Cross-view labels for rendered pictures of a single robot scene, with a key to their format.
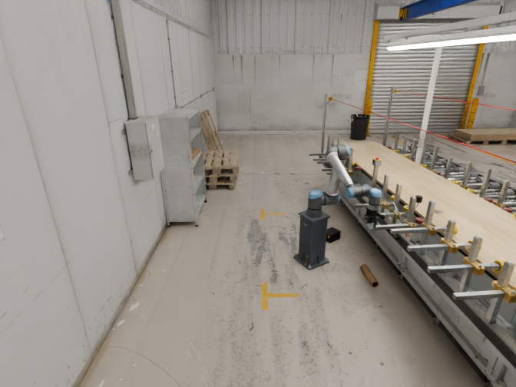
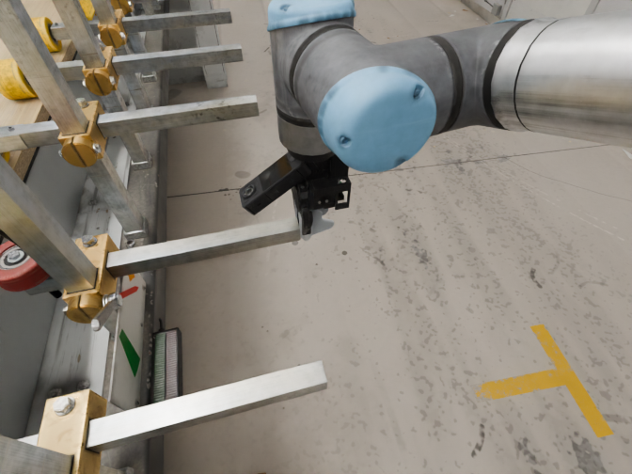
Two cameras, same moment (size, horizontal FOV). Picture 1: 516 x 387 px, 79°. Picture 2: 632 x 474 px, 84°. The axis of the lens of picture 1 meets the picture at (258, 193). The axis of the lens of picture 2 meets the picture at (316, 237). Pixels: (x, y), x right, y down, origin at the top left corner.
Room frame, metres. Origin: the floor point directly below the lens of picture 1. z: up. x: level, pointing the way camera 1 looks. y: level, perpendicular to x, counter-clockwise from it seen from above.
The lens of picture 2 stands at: (2.82, -1.04, 1.31)
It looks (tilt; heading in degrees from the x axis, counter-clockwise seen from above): 50 degrees down; 170
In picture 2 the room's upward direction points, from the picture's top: straight up
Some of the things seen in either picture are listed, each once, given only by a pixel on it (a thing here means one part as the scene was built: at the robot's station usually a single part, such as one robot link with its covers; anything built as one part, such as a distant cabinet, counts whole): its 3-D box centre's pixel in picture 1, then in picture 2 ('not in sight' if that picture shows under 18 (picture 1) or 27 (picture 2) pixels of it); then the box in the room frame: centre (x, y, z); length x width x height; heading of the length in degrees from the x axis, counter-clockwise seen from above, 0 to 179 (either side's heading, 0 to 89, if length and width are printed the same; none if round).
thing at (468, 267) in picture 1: (465, 267); (138, 23); (1.69, -1.33, 0.95); 0.50 x 0.04 x 0.04; 94
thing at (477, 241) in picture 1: (469, 268); (118, 46); (1.73, -1.39, 0.91); 0.03 x 0.03 x 0.48; 4
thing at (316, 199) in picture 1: (315, 199); not in sight; (3.19, -0.64, 0.79); 0.17 x 0.15 x 0.18; 102
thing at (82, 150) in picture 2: (428, 228); (85, 133); (2.21, -1.35, 0.95); 0.13 x 0.06 x 0.05; 4
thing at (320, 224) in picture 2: not in sight; (317, 226); (2.43, -0.97, 0.86); 0.06 x 0.03 x 0.09; 94
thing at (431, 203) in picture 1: (426, 228); (86, 145); (2.23, -1.35, 0.94); 0.03 x 0.03 x 0.48; 4
